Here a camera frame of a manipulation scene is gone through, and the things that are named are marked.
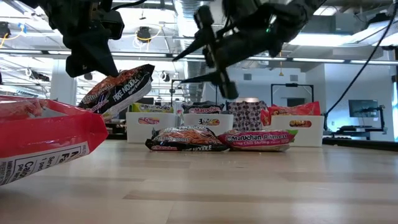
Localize background robot station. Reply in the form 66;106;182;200
329;105;388;140

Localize black aluminium table frame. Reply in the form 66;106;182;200
322;113;398;153

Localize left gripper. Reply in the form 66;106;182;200
46;0;125;78

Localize white column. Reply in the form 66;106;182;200
49;58;78;105

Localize wall screen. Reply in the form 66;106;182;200
348;99;379;118

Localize white plastic bin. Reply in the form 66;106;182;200
126;111;180;144
182;113;234;137
269;114;325;148

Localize black ceiling spotlight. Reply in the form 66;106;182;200
136;26;152;43
0;21;12;39

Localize black white patterned object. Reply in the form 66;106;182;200
226;96;269;131

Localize black monitor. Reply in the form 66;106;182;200
136;96;155;106

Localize black hanging cable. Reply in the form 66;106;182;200
323;0;398;131

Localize red orange ramen pack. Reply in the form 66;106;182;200
260;109;272;127
0;95;109;187
267;101;322;128

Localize long ceiling light bar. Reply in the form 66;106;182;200
0;48;398;66

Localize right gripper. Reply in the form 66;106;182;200
172;0;280;100

